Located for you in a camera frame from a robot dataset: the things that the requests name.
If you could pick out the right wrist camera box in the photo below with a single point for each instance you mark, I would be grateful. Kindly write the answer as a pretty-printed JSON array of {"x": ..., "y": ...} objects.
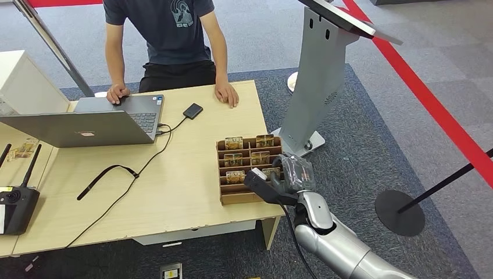
[{"x": 263, "y": 188}]

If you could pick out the white floor tape mark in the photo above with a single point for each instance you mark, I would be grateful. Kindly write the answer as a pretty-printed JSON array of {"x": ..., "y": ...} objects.
[{"x": 171, "y": 244}]

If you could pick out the white round base plate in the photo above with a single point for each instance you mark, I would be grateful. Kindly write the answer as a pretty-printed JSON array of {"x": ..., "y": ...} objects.
[{"x": 291, "y": 83}]

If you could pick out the person's left forearm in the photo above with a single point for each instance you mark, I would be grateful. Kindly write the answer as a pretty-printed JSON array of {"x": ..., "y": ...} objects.
[{"x": 219, "y": 61}]

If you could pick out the grey kiosk stand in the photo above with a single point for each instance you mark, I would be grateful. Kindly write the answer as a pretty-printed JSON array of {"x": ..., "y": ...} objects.
[{"x": 316, "y": 84}]

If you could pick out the light wooden side desk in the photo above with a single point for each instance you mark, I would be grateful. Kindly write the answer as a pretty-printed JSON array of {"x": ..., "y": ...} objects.
[{"x": 23, "y": 173}]

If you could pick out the dark grey carpet mat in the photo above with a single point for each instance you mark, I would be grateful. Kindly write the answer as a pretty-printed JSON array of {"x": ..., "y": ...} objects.
[{"x": 366, "y": 123}]

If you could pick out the person's right hand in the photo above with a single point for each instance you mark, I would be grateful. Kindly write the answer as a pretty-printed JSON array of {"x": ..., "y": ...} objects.
[{"x": 116, "y": 93}]

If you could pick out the hotel key card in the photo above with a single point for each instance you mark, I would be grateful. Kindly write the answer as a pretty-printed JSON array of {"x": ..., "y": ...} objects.
[
  {"x": 234, "y": 143},
  {"x": 269, "y": 171},
  {"x": 260, "y": 158},
  {"x": 235, "y": 177},
  {"x": 233, "y": 160},
  {"x": 265, "y": 141}
]

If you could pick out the loose hotel key cards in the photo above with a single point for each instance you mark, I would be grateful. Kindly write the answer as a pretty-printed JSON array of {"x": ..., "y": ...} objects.
[{"x": 26, "y": 149}]

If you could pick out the black stanchion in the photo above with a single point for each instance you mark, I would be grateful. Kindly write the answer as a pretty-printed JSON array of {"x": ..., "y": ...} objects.
[{"x": 398, "y": 213}]

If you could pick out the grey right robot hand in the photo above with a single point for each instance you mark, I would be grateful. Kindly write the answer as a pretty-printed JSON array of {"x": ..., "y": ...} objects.
[{"x": 298, "y": 175}]

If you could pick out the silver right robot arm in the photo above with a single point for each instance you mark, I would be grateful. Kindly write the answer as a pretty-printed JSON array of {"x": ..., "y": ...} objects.
[{"x": 339, "y": 246}]

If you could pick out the person's left hand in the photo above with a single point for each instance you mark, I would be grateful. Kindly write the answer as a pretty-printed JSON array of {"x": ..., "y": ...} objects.
[{"x": 226, "y": 93}]

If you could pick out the grey slanted pole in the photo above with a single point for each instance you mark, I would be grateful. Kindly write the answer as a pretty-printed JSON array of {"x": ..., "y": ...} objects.
[{"x": 54, "y": 46}]

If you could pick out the wooden card holder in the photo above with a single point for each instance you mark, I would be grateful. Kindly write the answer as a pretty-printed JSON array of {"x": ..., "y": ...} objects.
[{"x": 235, "y": 195}]

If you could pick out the black remote controller with antennas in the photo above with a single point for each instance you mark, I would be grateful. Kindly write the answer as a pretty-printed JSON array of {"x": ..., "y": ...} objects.
[{"x": 15, "y": 210}]

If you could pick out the white box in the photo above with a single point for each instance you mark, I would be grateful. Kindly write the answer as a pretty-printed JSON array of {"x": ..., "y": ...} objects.
[{"x": 27, "y": 84}]

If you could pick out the person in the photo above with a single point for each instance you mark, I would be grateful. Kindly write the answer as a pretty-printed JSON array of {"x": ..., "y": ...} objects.
[{"x": 173, "y": 34}]

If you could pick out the floor socket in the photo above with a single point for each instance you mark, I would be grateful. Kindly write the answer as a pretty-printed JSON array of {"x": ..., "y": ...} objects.
[{"x": 171, "y": 272}]

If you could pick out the black card reader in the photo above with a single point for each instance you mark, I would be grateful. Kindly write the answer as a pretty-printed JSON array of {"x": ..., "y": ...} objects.
[{"x": 192, "y": 111}]

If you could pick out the grey laptop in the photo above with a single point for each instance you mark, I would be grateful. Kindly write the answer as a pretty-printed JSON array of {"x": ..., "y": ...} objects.
[{"x": 84, "y": 129}]

